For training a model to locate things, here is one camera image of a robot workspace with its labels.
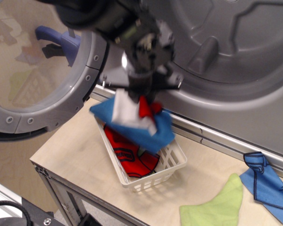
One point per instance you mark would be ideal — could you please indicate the grey toy washing machine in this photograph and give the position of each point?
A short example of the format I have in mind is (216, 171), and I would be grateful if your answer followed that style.
(230, 53)

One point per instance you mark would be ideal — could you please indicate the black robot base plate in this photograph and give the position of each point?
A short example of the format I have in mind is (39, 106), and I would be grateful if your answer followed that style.
(31, 215)

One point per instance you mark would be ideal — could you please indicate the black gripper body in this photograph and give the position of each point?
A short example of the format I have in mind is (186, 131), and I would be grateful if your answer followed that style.
(142, 84)

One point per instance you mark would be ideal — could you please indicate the aluminium table frame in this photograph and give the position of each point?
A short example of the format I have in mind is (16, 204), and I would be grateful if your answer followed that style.
(72, 167)

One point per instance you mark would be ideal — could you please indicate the white plastic laundry basket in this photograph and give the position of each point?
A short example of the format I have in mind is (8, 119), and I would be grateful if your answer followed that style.
(171, 159)

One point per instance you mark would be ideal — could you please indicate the blue shirt with black outline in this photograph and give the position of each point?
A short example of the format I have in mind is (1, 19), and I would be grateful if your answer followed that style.
(263, 183)

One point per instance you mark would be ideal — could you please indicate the light green cloth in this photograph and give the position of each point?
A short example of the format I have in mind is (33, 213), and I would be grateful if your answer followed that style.
(222, 210)

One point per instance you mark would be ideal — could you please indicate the small red cloth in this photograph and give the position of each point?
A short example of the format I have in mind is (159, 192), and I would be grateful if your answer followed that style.
(148, 110)

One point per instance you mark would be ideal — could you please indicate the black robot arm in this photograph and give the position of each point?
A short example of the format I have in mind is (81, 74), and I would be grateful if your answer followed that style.
(148, 43)

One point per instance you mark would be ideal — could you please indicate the grey round machine door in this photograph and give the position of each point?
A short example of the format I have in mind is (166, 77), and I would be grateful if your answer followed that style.
(47, 71)

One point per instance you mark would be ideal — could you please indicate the grey cloth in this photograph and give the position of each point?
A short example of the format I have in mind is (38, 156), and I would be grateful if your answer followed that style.
(126, 113)

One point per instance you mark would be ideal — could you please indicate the plain blue cloth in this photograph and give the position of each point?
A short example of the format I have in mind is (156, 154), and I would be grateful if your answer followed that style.
(140, 137)

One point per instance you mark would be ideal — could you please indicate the red shirt with black trim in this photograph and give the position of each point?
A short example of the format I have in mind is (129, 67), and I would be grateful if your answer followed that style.
(136, 162)

